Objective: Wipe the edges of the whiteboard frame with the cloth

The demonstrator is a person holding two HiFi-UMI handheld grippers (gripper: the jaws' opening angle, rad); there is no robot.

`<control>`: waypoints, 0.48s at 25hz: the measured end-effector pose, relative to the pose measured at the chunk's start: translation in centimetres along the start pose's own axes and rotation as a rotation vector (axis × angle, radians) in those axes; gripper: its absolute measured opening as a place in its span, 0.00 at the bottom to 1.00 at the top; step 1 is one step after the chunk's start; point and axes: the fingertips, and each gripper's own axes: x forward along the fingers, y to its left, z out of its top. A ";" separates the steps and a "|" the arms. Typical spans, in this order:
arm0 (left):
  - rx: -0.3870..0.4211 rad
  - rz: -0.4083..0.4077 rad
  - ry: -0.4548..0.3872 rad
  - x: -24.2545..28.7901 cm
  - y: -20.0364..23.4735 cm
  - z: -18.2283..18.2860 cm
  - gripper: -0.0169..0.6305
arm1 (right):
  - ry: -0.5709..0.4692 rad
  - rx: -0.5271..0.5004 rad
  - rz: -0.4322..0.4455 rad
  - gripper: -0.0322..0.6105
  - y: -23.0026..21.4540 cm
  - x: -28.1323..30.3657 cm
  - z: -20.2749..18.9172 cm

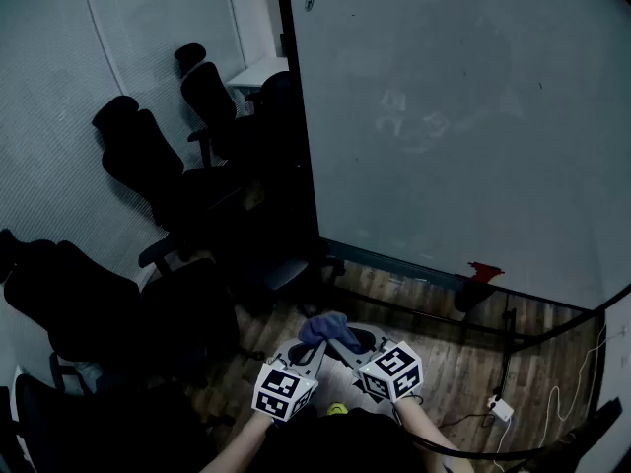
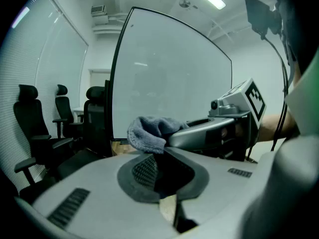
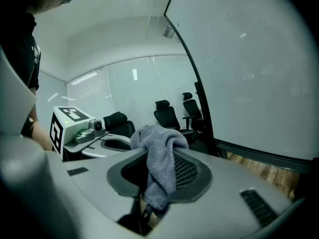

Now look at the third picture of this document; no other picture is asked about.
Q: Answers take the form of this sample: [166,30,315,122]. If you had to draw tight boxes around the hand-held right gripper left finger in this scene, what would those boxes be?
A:
[44,147,150,239]

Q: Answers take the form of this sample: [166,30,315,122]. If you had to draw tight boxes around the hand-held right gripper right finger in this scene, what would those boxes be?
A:
[152,147,306,239]

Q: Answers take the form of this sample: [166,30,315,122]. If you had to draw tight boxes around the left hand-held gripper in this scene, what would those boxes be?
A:
[49,106,133,162]

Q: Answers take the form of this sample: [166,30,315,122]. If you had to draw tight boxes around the grey-blue wiping cloth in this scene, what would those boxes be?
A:
[130,124,189,212]

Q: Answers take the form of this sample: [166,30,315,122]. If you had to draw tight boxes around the person's left forearm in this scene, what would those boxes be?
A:
[29,106,54,151]

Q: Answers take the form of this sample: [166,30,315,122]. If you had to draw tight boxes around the white whiteboard surface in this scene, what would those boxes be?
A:
[165,0,319,161]

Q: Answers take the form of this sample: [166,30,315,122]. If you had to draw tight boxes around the large black office chair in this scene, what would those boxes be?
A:
[103,111,137,139]

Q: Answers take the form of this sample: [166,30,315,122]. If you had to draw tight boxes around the white window blinds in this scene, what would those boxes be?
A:
[66,55,197,134]

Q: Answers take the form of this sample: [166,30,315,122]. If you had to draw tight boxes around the black office chair with headrest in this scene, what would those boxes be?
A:
[181,92,205,131]
[153,100,181,131]

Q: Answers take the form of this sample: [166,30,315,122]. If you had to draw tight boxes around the grey fisheye camera module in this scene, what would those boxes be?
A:
[88,119,107,137]

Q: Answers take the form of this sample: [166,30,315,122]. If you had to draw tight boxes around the wall air vent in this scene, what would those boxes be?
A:
[162,26,175,39]

